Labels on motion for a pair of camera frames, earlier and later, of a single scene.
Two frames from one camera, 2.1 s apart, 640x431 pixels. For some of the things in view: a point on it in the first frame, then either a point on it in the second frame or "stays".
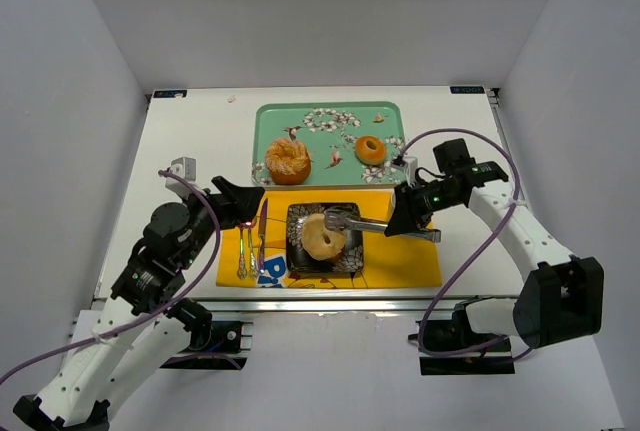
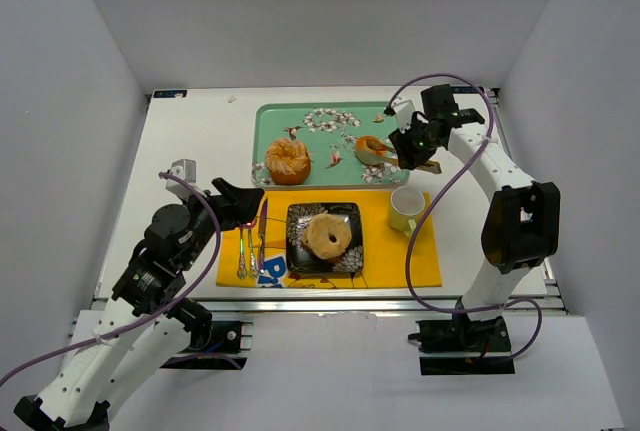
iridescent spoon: (252, 268) stays
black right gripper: (413, 203) → (409, 142)
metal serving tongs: (342, 220) → (373, 151)
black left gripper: (220, 204) stays
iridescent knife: (262, 232) stays
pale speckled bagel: (317, 240) stays
